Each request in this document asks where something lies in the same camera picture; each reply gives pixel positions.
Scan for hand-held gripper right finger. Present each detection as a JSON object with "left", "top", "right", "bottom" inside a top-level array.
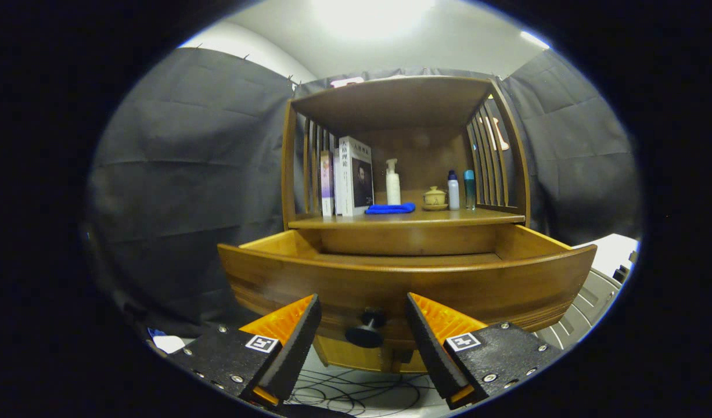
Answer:
[{"left": 405, "top": 293, "right": 564, "bottom": 410}]

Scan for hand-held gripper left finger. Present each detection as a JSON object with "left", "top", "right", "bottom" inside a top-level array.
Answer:
[{"left": 167, "top": 294, "right": 322, "bottom": 407}]

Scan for black drawer knob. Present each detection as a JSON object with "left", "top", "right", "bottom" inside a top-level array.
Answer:
[{"left": 344, "top": 308, "right": 389, "bottom": 349}]

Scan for wooden drawer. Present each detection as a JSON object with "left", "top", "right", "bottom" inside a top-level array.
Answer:
[{"left": 218, "top": 224, "right": 598, "bottom": 352}]

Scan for wooden countertop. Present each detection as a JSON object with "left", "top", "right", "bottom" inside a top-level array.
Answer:
[{"left": 287, "top": 207, "right": 526, "bottom": 230}]

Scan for white drawer cabinet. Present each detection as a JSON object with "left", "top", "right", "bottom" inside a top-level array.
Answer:
[{"left": 533, "top": 233, "right": 640, "bottom": 350}]

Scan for wooden cabinet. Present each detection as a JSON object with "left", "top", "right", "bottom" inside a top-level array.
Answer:
[{"left": 281, "top": 74, "right": 532, "bottom": 374}]

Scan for white blue object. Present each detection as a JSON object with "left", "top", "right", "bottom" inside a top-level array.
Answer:
[{"left": 147, "top": 328, "right": 185, "bottom": 355}]

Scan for blue cloth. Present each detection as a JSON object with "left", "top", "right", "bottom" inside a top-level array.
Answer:
[{"left": 365, "top": 202, "right": 416, "bottom": 215}]

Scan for beige lidded teacup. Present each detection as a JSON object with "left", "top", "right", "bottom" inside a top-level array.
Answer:
[{"left": 422, "top": 186, "right": 449, "bottom": 211}]

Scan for white pump bottle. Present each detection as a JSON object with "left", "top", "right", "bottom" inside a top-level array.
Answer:
[{"left": 385, "top": 158, "right": 402, "bottom": 206}]

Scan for purple book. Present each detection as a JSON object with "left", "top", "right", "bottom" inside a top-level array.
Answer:
[{"left": 320, "top": 150, "right": 335, "bottom": 218}]

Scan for white portrait book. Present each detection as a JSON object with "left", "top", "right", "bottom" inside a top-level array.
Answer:
[{"left": 339, "top": 136, "right": 375, "bottom": 217}]

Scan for small ceiling light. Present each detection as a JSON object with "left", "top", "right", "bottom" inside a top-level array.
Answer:
[{"left": 519, "top": 30, "right": 551, "bottom": 50}]

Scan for large ceiling light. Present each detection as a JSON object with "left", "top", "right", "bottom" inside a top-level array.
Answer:
[{"left": 312, "top": 0, "right": 435, "bottom": 35}]

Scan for black floor cables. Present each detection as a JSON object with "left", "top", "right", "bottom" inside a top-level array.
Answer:
[{"left": 286, "top": 366, "right": 444, "bottom": 414}]

